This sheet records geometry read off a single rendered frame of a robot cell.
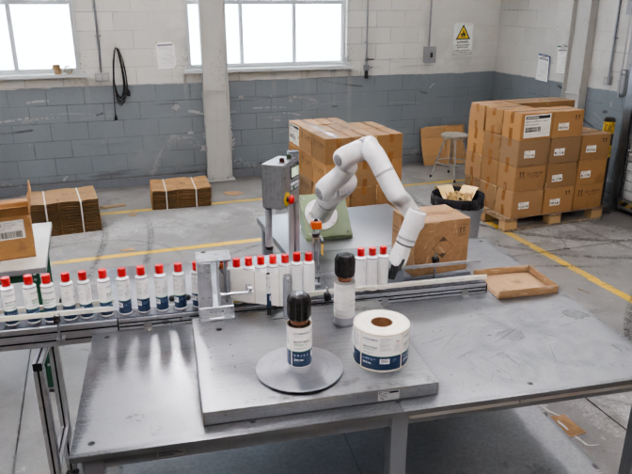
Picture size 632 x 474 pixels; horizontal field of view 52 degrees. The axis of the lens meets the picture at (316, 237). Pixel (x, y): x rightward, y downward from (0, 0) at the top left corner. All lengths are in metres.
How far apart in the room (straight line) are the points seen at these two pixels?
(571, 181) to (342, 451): 4.49
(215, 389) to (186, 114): 6.12
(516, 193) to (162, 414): 4.83
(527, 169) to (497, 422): 3.59
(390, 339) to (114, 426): 0.95
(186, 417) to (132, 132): 6.13
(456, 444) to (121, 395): 1.54
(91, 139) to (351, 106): 3.25
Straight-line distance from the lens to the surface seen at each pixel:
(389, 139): 6.45
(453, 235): 3.22
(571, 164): 6.82
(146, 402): 2.34
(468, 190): 5.64
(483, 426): 3.30
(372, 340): 2.29
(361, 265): 2.87
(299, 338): 2.23
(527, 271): 3.43
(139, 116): 8.08
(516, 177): 6.44
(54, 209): 6.63
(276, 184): 2.70
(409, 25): 8.91
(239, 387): 2.26
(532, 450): 3.21
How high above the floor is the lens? 2.10
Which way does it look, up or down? 20 degrees down
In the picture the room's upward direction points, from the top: straight up
